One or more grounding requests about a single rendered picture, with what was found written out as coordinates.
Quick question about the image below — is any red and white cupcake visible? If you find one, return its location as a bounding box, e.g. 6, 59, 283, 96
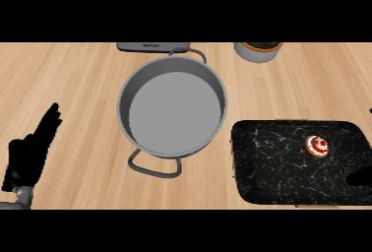
302, 135, 330, 158

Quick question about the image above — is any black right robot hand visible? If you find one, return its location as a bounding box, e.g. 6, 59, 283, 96
345, 166, 372, 189

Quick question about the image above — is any black marble tray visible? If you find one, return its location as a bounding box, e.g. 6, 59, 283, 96
230, 119, 372, 208

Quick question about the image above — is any white plant pot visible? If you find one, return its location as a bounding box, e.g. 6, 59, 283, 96
232, 41, 285, 64

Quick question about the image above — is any grey metal pot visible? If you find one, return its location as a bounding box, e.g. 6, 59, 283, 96
115, 47, 230, 179

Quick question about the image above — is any grey appliance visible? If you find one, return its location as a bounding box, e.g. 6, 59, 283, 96
115, 41, 192, 53

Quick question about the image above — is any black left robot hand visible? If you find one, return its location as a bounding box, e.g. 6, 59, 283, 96
0, 102, 63, 194

